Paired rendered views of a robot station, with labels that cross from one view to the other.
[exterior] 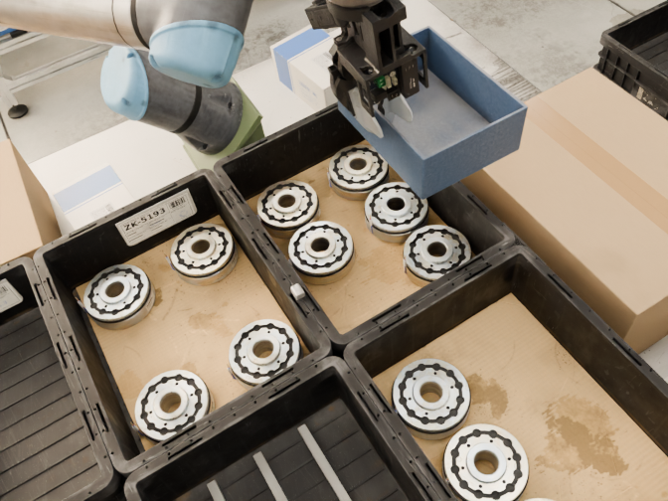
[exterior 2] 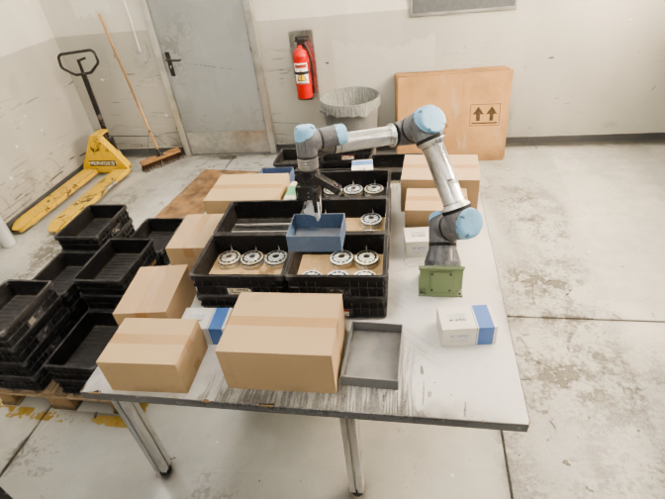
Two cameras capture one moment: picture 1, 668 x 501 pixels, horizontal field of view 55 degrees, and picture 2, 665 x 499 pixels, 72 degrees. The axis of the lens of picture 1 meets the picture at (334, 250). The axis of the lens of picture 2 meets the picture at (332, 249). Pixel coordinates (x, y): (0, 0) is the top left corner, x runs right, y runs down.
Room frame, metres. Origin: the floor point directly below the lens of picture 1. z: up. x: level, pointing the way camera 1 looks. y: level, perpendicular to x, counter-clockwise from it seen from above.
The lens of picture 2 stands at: (1.46, -1.30, 2.05)
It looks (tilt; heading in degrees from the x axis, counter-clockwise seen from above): 36 degrees down; 124
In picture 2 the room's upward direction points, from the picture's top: 7 degrees counter-clockwise
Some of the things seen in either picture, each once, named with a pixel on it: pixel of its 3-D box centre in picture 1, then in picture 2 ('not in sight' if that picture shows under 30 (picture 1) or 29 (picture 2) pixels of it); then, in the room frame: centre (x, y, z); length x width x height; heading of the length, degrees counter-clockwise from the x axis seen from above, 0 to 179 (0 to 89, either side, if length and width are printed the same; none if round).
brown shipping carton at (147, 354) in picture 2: not in sight; (155, 353); (0.19, -0.70, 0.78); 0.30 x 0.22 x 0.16; 24
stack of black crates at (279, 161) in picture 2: not in sight; (303, 173); (-0.67, 1.51, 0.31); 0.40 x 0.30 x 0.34; 22
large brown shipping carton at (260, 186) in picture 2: not in sight; (250, 202); (-0.17, 0.33, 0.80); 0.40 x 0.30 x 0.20; 22
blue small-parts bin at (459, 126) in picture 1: (425, 107); (317, 232); (0.61, -0.15, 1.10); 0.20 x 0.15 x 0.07; 23
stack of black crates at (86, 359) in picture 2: not in sight; (99, 351); (-0.64, -0.58, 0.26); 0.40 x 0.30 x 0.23; 112
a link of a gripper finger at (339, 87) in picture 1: (352, 81); not in sight; (0.57, -0.05, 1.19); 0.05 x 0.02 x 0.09; 110
